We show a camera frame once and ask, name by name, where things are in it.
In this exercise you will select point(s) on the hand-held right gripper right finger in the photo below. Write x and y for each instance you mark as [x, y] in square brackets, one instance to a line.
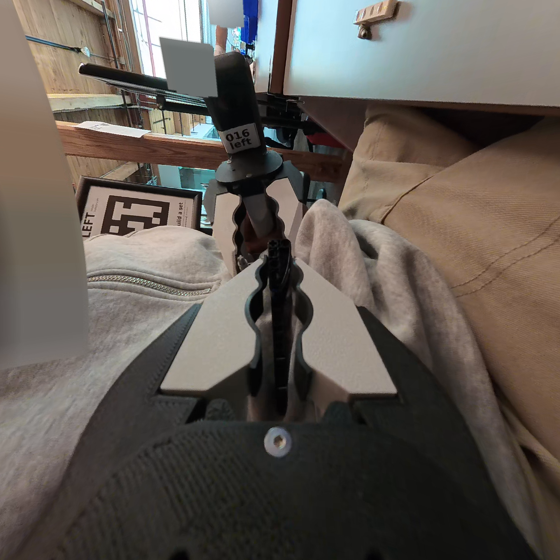
[345, 354]

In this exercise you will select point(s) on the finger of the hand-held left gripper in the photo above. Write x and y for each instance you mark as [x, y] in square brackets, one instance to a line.
[288, 205]
[225, 227]

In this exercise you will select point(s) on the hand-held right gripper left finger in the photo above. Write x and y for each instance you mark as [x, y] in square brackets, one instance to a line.
[210, 350]

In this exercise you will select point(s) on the black lego beam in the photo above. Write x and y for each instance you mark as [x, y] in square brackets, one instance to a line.
[279, 332]

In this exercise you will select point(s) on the another person's forearm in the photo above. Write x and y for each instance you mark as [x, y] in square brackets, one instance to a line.
[223, 41]

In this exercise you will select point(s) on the person's left hand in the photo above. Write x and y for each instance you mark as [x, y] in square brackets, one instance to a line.
[251, 245]

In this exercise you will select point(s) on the framed marker sign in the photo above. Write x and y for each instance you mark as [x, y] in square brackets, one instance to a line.
[131, 210]

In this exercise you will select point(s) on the paper slip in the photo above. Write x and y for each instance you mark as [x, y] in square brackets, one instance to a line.
[113, 128]

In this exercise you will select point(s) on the tan technic beam with pin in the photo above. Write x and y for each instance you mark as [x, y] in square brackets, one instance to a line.
[376, 11]

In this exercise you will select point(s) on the tan pants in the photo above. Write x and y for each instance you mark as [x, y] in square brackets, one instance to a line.
[481, 218]

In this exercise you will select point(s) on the wooden rail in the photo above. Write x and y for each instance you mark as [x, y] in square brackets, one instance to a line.
[183, 148]

